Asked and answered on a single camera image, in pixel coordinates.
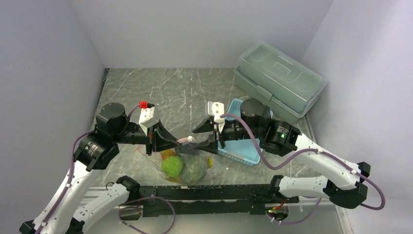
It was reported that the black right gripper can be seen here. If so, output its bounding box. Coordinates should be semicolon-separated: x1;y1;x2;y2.
192;118;262;154

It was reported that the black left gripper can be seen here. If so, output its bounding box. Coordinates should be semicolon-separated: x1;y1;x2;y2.
113;117;182;156

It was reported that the orange mango fruit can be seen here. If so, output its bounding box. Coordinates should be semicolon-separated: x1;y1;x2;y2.
160;149;176;160

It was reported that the yellow banana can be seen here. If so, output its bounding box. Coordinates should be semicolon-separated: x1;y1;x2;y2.
207;157;214;169

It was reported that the green custard apple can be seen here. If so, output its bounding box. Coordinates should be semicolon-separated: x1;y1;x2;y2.
161;156;184;177

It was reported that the clear zip top bag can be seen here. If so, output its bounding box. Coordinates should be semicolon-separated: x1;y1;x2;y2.
136;136;223;185

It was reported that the netted green melon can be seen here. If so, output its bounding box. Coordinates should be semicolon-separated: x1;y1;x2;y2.
180;156;208;185

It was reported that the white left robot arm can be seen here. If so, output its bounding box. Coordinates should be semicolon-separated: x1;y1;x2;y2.
19;102;182;234

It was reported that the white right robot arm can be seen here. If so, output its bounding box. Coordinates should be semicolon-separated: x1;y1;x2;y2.
193;98;370;209

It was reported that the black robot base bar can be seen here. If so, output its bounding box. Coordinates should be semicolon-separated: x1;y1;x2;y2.
123;184;299;217

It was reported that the light blue plastic basket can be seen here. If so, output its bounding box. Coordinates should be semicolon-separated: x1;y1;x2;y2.
218;98;261;166

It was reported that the green storage box, clear lid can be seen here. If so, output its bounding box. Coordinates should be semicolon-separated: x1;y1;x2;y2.
234;42;328;124

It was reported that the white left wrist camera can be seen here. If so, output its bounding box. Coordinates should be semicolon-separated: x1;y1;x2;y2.
138;101;160;135

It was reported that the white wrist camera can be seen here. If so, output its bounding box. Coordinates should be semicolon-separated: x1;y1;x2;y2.
138;101;160;135
206;101;225;133

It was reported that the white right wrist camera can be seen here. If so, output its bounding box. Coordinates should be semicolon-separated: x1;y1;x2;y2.
206;101;225;133

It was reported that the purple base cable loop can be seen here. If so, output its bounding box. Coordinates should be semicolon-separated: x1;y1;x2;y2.
118;195;177;234

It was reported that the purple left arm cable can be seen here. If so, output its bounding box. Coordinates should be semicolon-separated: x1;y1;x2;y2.
34;103;143;234

